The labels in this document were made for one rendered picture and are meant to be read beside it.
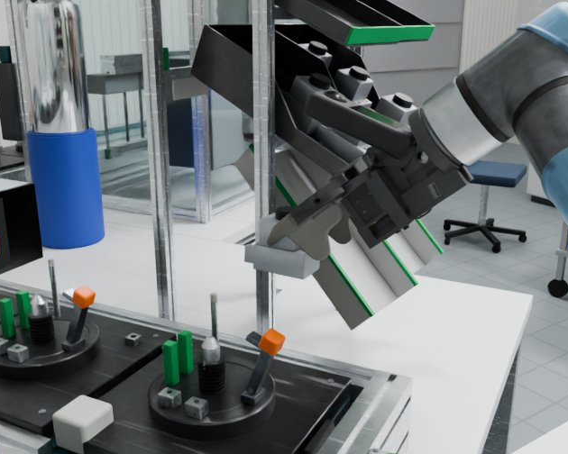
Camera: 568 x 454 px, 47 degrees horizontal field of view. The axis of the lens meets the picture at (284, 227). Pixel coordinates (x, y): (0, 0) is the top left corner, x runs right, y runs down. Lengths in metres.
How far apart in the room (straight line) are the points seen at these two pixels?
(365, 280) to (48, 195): 0.89
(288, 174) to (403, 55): 5.79
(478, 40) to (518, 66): 7.03
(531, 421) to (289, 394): 1.90
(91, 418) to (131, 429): 0.04
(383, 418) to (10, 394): 0.42
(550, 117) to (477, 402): 0.54
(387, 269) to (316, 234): 0.31
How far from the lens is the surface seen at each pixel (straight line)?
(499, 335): 1.20
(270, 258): 0.72
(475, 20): 7.56
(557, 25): 0.60
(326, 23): 0.80
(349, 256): 0.95
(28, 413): 0.79
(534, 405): 2.70
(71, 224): 1.61
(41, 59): 1.56
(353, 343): 1.12
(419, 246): 1.10
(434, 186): 0.64
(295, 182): 0.97
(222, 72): 0.91
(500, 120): 0.61
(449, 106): 0.61
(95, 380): 0.83
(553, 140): 0.55
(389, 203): 0.64
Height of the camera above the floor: 1.38
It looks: 18 degrees down
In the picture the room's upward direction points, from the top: straight up
